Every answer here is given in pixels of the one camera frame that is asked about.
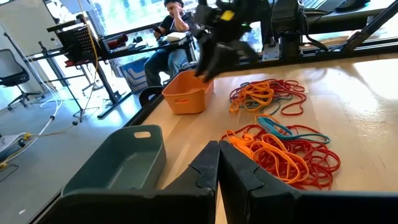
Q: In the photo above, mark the white mounting bracket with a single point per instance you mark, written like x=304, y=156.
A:
x=270, y=52

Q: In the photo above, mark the black office chair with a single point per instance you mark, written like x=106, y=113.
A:
x=9, y=67

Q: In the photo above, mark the blue-grey plastic basket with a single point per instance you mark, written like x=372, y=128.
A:
x=124, y=161

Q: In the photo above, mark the black tripod stand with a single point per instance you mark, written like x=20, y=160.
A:
x=66, y=90

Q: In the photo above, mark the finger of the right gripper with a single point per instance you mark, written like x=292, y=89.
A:
x=211, y=70
x=201, y=59

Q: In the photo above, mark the orange plastic basket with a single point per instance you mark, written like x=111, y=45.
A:
x=186, y=99

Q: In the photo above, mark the grey side desk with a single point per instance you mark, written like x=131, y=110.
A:
x=342, y=18

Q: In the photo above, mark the person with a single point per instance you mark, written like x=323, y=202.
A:
x=174, y=25

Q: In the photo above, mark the mixed rubber bands pile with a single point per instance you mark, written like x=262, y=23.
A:
x=298, y=155
x=255, y=93

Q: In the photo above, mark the black computer mouse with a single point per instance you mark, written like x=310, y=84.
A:
x=353, y=4

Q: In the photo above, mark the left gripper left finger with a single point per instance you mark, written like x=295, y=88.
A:
x=174, y=205

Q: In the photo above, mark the dark grey laptop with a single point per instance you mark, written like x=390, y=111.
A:
x=317, y=3

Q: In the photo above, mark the blue storage bin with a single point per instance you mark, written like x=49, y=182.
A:
x=135, y=74

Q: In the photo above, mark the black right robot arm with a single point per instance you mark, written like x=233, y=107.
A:
x=289, y=18

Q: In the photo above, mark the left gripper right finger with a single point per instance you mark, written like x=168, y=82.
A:
x=280, y=208

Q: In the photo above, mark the black desk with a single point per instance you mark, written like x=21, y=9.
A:
x=140, y=49

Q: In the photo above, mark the whiteboard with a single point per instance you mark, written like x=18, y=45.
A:
x=25, y=25

